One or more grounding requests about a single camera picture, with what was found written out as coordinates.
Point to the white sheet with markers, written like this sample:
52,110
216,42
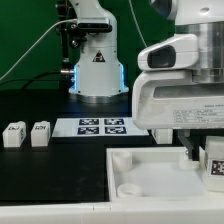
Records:
96,127

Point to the white square tabletop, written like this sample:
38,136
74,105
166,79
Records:
148,173

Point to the white L-shaped obstacle fence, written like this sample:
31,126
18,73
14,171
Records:
154,212

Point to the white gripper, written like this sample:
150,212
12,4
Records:
170,100

